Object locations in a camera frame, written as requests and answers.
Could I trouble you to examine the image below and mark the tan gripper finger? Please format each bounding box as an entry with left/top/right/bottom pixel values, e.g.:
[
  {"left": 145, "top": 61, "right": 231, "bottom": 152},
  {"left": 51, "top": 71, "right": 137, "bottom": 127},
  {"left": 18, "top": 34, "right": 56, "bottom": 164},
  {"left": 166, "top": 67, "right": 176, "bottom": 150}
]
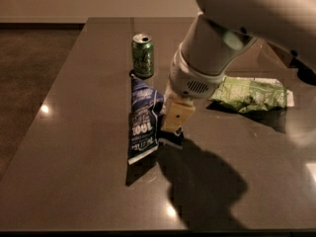
[{"left": 161, "top": 98, "right": 196, "bottom": 133}]

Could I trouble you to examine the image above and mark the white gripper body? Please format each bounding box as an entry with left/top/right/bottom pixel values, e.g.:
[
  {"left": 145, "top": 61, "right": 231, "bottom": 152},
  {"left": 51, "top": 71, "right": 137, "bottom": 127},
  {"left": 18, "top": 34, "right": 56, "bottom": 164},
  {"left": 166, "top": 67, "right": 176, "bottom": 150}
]
[{"left": 164, "top": 43, "right": 224, "bottom": 106}]

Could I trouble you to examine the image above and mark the blue chip bag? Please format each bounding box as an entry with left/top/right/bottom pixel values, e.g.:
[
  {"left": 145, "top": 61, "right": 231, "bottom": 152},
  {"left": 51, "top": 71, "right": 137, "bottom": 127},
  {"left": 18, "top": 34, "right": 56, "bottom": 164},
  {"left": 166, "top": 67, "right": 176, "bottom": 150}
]
[{"left": 127, "top": 74, "right": 164, "bottom": 165}]

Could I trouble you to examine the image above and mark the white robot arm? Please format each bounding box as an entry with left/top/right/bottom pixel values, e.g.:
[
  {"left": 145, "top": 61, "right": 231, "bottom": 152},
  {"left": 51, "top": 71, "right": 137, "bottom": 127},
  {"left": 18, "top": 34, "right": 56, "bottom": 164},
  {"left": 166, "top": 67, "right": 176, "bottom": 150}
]
[{"left": 162, "top": 0, "right": 316, "bottom": 133}]

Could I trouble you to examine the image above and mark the green chip bag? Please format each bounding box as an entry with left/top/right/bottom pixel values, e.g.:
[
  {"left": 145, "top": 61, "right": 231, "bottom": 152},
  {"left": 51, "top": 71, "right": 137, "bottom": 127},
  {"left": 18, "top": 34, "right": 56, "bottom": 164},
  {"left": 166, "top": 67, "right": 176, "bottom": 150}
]
[{"left": 209, "top": 76, "right": 294, "bottom": 114}]

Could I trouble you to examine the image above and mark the green soda can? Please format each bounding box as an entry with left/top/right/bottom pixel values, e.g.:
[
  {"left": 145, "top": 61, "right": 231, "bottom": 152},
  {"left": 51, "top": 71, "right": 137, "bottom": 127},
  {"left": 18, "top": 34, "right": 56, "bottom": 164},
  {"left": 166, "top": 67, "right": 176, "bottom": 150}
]
[{"left": 131, "top": 33, "right": 154, "bottom": 78}]

